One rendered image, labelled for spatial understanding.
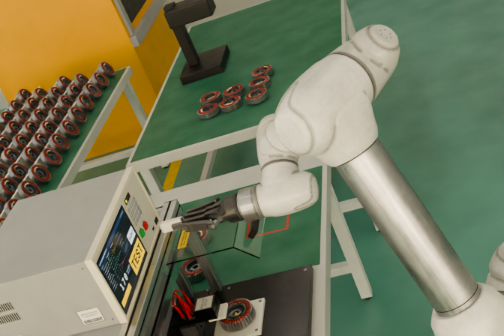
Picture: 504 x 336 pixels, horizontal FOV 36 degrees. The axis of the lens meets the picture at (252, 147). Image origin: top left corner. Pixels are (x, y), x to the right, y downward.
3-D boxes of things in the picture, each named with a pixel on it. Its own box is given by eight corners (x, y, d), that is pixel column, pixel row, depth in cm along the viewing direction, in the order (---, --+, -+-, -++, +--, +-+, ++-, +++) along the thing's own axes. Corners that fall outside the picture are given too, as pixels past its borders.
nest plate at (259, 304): (265, 300, 235) (264, 297, 234) (261, 334, 222) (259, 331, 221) (220, 310, 239) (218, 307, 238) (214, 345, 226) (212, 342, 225)
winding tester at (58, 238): (162, 221, 228) (133, 165, 219) (128, 322, 190) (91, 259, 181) (49, 252, 238) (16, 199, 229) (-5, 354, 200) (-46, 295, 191)
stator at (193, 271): (179, 286, 262) (175, 277, 261) (188, 264, 272) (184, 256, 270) (208, 281, 258) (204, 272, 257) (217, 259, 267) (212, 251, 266)
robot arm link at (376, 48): (342, 56, 168) (307, 87, 160) (375, -1, 154) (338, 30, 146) (388, 94, 166) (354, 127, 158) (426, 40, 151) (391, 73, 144)
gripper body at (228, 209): (244, 226, 203) (212, 235, 205) (247, 208, 210) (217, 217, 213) (234, 204, 200) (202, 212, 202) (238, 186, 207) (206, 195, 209)
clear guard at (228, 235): (266, 209, 234) (259, 193, 231) (259, 258, 213) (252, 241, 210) (169, 235, 242) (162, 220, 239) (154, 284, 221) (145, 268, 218)
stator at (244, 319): (258, 303, 233) (253, 293, 231) (254, 328, 223) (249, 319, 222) (224, 310, 236) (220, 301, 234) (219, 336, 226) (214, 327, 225)
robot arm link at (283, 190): (271, 226, 205) (265, 184, 212) (326, 212, 201) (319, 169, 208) (256, 210, 196) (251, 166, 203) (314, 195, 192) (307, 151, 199)
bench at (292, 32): (376, 75, 530) (343, -26, 497) (394, 232, 370) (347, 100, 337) (229, 119, 558) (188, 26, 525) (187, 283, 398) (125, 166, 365)
